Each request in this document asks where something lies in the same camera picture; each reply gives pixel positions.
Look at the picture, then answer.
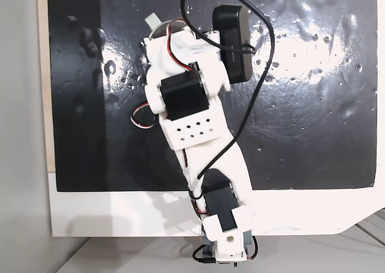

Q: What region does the white metal cup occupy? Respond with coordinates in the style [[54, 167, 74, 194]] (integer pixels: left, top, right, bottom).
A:
[[144, 13, 189, 40]]

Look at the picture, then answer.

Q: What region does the black camera box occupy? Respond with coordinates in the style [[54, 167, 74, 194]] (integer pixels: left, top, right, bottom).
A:
[[212, 4, 254, 84]]

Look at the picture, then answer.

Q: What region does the light wooden board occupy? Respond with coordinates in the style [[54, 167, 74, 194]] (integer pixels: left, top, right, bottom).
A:
[[35, 0, 57, 174]]

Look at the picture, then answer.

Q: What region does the black textured mat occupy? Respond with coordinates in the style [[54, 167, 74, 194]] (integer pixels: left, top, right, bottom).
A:
[[47, 0, 378, 192]]

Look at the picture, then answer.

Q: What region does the white board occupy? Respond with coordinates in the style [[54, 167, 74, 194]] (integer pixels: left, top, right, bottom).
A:
[[47, 171, 385, 238]]

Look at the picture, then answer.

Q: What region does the red white servo wire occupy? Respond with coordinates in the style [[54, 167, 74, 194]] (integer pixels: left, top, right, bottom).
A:
[[131, 102, 158, 130], [166, 20, 198, 73]]

